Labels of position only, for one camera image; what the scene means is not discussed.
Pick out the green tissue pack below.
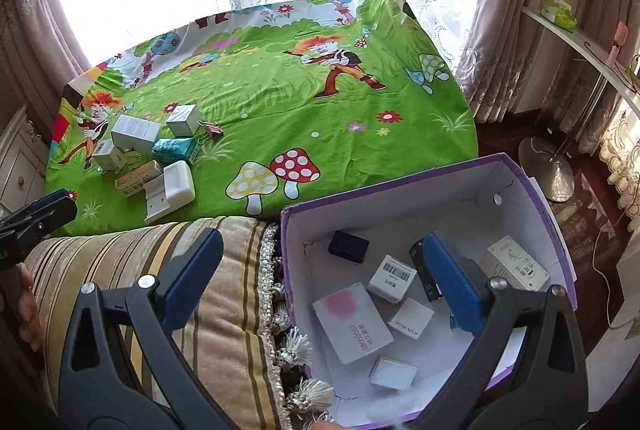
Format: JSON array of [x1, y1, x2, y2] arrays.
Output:
[[542, 0, 577, 31]]

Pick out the white cable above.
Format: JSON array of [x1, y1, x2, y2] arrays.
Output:
[[592, 205, 640, 331]]

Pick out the printed green cartoon cloth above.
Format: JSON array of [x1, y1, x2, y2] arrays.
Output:
[[45, 0, 478, 238]]

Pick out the white box with barcode label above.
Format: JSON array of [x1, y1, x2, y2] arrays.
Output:
[[91, 140, 127, 174]]

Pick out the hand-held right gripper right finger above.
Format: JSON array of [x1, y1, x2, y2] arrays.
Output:
[[410, 231, 591, 430]]

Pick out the person's left hand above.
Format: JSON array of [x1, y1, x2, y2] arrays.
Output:
[[12, 262, 45, 353]]

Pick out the beige curtains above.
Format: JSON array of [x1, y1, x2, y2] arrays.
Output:
[[0, 0, 91, 121]]

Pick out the small blue box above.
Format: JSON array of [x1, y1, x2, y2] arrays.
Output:
[[328, 230, 371, 265]]

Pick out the medium white box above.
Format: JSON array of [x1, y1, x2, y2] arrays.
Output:
[[367, 255, 417, 303]]

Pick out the white box with grey print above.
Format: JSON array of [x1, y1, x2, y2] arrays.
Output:
[[111, 114, 162, 151]]

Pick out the striped plush cushion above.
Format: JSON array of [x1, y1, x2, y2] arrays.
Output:
[[22, 216, 336, 430]]

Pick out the white ornate dresser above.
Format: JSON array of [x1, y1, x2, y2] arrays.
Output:
[[0, 104, 51, 215]]

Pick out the teal box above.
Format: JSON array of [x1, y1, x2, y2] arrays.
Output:
[[151, 137, 199, 167]]

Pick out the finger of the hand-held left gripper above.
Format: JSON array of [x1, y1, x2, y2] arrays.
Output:
[[10, 196, 79, 243], [7, 189, 71, 217]]

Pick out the binder clip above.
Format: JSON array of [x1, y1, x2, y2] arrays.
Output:
[[197, 120, 224, 145]]

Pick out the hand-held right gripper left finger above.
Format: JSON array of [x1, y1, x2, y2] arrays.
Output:
[[59, 227, 224, 430]]

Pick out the long white box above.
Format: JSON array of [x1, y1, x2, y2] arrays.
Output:
[[115, 160, 164, 199]]

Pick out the small white square box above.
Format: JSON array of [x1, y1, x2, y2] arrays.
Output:
[[387, 297, 435, 338]]

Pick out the small grey white box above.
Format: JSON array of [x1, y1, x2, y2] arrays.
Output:
[[370, 355, 418, 392]]

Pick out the mauve curtain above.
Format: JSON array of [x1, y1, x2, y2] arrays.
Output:
[[455, 0, 588, 123]]

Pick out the purple cardboard box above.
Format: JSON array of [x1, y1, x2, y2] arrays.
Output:
[[279, 153, 581, 426]]

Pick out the silver grey box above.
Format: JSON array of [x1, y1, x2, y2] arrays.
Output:
[[166, 104, 202, 137]]

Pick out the large white box with drawing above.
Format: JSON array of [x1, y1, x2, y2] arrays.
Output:
[[480, 236, 551, 291]]

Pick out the pink plastic item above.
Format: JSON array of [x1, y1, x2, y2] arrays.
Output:
[[607, 20, 630, 60]]

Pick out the cream lace cloth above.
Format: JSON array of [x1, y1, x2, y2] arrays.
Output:
[[600, 104, 640, 211]]

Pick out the black box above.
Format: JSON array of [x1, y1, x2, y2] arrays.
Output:
[[409, 237, 446, 303]]

